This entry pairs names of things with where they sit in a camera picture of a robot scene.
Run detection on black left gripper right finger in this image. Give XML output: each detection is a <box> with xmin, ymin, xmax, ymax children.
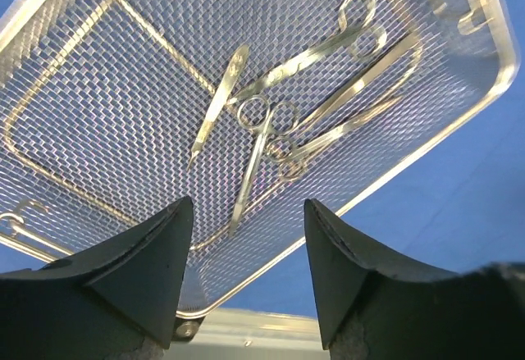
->
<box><xmin>304</xmin><ymin>199</ymin><xmax>524</xmax><ymax>359</ymax></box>

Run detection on steel wire mesh tray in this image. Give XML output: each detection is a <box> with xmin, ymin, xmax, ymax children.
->
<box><xmin>0</xmin><ymin>0</ymin><xmax>521</xmax><ymax>320</ymax></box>

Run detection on steel surgical scissors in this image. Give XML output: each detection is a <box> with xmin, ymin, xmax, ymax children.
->
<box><xmin>226</xmin><ymin>0</ymin><xmax>387</xmax><ymax>106</ymax></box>

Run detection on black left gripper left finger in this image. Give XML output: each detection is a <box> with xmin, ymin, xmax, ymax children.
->
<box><xmin>1</xmin><ymin>196</ymin><xmax>194</xmax><ymax>359</ymax></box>

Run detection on blue surgical wrap cloth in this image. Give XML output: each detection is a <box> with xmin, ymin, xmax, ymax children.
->
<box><xmin>0</xmin><ymin>0</ymin><xmax>525</xmax><ymax>320</ymax></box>

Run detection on steel forceps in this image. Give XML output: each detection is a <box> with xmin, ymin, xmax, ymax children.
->
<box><xmin>298</xmin><ymin>33</ymin><xmax>423</xmax><ymax>132</ymax></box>

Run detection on aluminium front frame rail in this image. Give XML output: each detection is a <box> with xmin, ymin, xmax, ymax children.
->
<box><xmin>164</xmin><ymin>308</ymin><xmax>330</xmax><ymax>359</ymax></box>

